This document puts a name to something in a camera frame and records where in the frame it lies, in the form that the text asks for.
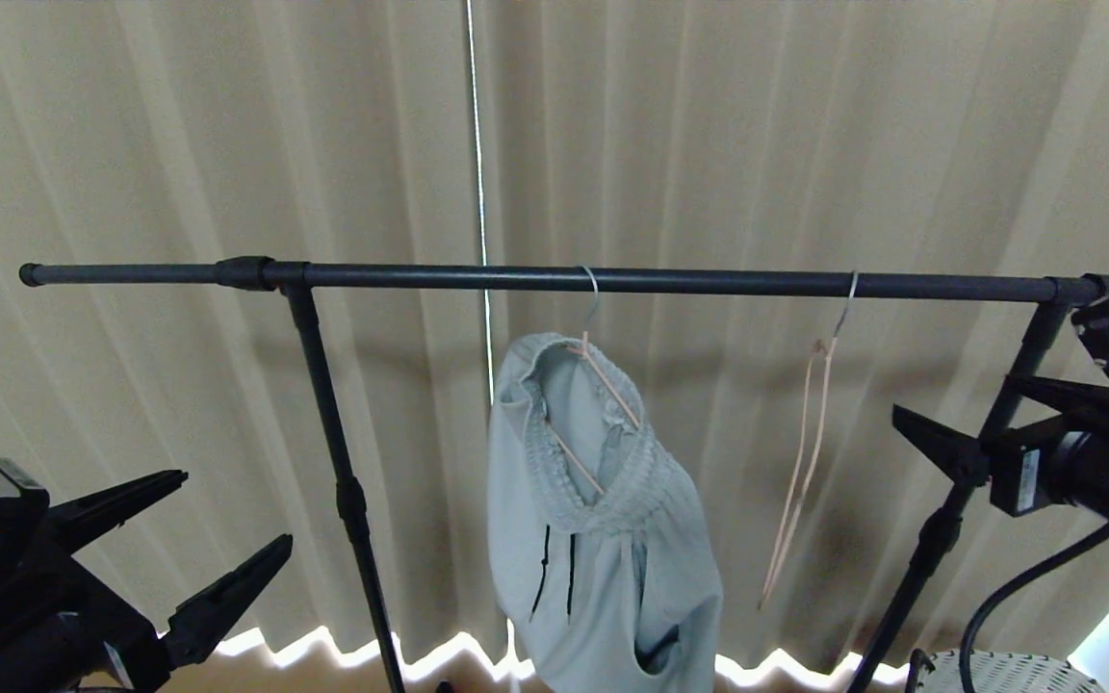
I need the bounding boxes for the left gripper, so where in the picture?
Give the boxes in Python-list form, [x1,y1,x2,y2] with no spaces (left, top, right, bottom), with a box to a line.
[0,469,295,693]

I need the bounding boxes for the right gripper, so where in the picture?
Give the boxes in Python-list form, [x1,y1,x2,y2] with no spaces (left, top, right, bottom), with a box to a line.
[890,373,1109,527]

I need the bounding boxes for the pink clothes hanger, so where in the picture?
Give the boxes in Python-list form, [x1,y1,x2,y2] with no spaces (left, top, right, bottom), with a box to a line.
[758,270,862,613]
[543,266,643,498]

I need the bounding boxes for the pale grey shorts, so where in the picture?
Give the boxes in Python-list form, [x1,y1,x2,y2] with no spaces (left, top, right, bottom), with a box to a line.
[486,332,725,693]

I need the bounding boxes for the white laundry basket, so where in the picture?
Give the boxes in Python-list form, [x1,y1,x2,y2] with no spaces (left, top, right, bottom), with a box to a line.
[904,648,1109,693]

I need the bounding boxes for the black clothes rack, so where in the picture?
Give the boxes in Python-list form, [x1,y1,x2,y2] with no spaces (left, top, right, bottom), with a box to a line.
[18,255,1109,693]

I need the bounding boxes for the beige curtain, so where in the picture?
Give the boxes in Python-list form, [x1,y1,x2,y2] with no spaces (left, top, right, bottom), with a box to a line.
[0,0,1109,675]

